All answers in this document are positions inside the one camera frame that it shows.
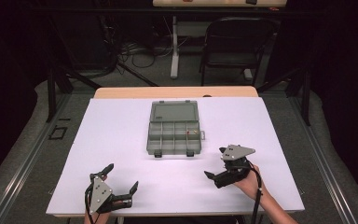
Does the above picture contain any black folding chair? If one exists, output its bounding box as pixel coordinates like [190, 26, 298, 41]
[199, 16, 278, 88]

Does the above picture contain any person's left hand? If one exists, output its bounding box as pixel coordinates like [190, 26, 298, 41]
[111, 200, 128, 210]

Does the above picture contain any tangle of floor cables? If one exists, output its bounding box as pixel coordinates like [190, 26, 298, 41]
[99, 14, 172, 70]

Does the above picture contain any wooden desk with white legs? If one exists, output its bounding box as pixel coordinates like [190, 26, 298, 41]
[152, 0, 288, 80]

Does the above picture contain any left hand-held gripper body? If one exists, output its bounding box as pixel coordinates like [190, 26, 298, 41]
[86, 175, 134, 215]

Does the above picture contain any metal floor rail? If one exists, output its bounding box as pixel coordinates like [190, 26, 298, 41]
[288, 96, 357, 224]
[0, 92, 73, 224]

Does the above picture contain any person's right hand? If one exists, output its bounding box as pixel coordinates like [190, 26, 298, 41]
[234, 169, 263, 201]

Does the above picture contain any light wooden table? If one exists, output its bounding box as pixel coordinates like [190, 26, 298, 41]
[53, 86, 296, 218]

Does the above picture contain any black metal stand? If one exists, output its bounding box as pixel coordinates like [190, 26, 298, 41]
[46, 62, 160, 123]
[256, 66, 311, 126]

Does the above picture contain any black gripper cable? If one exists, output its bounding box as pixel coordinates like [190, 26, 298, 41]
[250, 161, 264, 224]
[84, 185, 96, 224]

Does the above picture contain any white table cover sheet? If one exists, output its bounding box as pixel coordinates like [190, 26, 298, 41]
[46, 96, 306, 217]

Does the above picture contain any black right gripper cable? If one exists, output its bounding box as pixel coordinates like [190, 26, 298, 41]
[250, 161, 264, 224]

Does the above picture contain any grey transparent compartment organizer box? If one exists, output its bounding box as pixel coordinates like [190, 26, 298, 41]
[145, 99, 206, 158]

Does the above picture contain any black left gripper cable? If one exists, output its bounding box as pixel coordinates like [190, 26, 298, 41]
[84, 185, 96, 224]

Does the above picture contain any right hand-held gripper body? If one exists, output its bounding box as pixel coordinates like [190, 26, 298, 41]
[213, 144, 256, 189]

